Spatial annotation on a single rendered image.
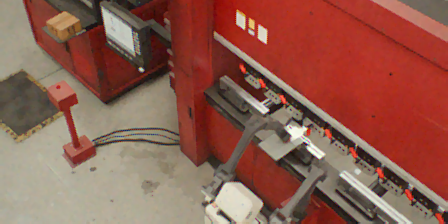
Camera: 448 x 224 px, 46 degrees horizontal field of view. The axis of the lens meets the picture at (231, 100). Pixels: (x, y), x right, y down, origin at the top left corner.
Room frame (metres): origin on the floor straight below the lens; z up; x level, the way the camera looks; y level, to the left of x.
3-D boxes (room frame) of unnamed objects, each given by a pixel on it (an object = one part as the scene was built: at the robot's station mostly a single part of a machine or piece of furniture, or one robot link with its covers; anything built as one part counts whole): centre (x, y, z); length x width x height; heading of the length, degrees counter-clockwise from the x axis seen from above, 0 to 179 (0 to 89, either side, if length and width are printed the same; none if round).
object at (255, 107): (2.91, -0.09, 0.92); 0.50 x 0.06 x 0.10; 41
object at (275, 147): (2.40, -0.34, 1.00); 0.26 x 0.18 x 0.01; 131
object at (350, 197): (2.01, -0.80, 0.89); 0.30 x 0.05 x 0.03; 41
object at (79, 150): (3.10, 1.37, 0.41); 0.25 x 0.20 x 0.83; 131
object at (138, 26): (3.04, 0.74, 1.42); 0.45 x 0.12 x 0.36; 46
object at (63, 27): (3.65, 1.44, 1.04); 0.30 x 0.26 x 0.12; 45
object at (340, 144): (2.22, -0.69, 1.26); 0.15 x 0.09 x 0.17; 41
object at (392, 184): (1.92, -0.96, 1.26); 0.15 x 0.09 x 0.17; 41
